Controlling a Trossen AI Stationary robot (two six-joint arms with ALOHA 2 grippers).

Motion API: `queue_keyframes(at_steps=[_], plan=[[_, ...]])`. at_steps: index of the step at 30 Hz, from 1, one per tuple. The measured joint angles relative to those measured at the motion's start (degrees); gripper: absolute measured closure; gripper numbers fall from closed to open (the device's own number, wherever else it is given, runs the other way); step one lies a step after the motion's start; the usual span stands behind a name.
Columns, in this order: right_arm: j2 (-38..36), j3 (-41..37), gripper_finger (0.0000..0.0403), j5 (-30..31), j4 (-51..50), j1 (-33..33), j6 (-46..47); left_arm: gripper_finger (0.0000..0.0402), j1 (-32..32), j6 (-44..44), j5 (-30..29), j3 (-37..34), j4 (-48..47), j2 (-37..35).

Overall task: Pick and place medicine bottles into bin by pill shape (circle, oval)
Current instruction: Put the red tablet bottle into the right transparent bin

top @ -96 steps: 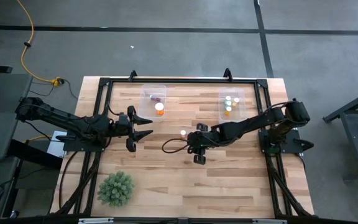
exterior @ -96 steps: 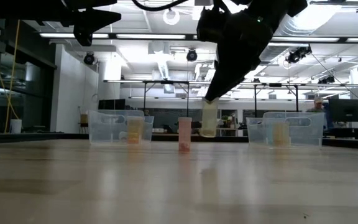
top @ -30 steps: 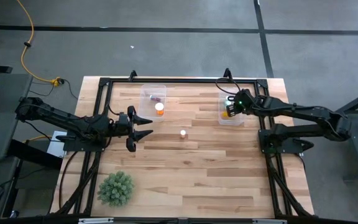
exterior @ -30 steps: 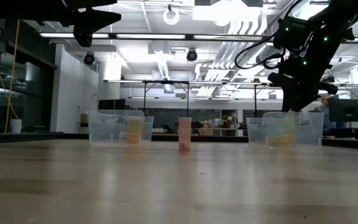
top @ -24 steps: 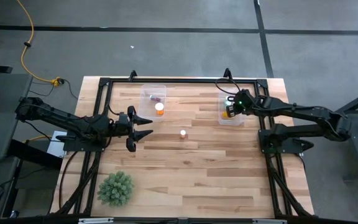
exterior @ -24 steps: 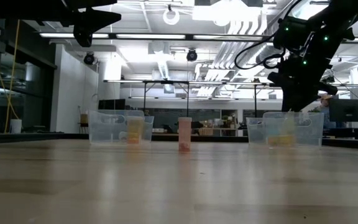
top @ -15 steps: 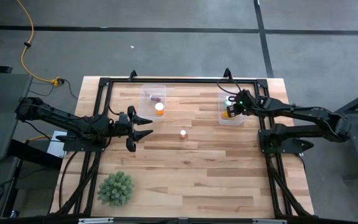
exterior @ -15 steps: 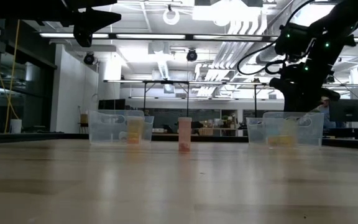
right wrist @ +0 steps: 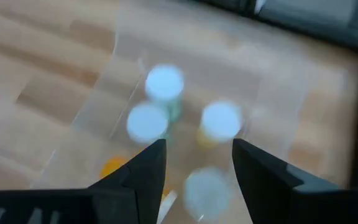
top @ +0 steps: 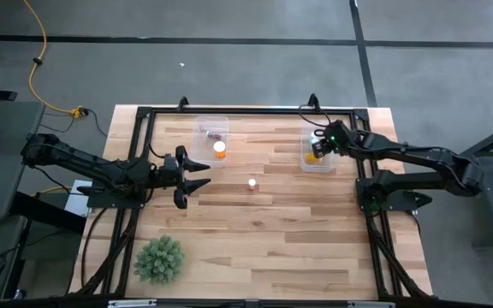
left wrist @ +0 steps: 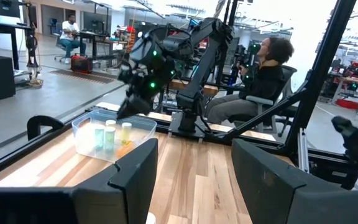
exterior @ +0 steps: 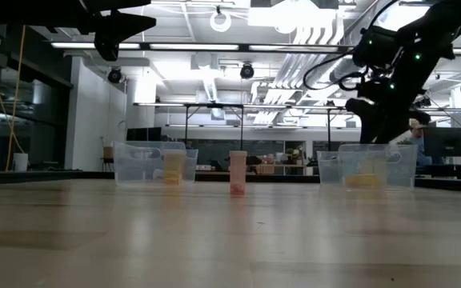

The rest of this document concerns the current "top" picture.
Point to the large orange pill bottle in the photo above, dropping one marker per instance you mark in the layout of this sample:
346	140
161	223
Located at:
219	148

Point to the silver metal bracket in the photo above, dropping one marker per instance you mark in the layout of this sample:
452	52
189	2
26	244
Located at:
370	304
131	303

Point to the small orange pill bottle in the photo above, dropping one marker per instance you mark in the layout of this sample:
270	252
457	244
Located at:
312	158

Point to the black desk beam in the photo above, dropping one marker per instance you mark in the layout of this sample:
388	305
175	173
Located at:
45	211

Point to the pink pill bottle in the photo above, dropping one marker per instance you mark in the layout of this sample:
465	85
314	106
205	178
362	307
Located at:
251	183

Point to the clear plastic bin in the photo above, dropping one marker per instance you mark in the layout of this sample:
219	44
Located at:
328	164
206	124

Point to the blue bottle with red pills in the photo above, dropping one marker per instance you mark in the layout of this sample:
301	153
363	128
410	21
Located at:
215	135

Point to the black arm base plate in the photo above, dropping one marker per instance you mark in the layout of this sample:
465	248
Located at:
400	201
101	201

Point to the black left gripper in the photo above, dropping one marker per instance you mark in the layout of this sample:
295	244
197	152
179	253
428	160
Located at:
168	173

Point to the white paper sheet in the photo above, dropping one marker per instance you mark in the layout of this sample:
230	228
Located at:
75	201

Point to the green artificial succulent plant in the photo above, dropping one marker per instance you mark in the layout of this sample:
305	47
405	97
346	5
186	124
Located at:
159	259

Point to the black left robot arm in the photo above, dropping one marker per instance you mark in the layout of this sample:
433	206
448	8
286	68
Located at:
92	164

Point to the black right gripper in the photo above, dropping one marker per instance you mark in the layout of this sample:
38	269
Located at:
342	137

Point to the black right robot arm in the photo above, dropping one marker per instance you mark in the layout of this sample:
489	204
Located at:
409	152

